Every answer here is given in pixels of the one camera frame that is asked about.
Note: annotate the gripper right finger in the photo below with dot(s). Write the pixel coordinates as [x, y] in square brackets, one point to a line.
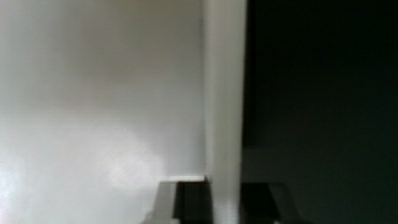
[267, 205]

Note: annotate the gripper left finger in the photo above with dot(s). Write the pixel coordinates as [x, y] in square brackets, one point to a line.
[184, 203]

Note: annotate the white square table top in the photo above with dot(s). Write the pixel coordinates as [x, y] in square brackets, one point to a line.
[121, 75]

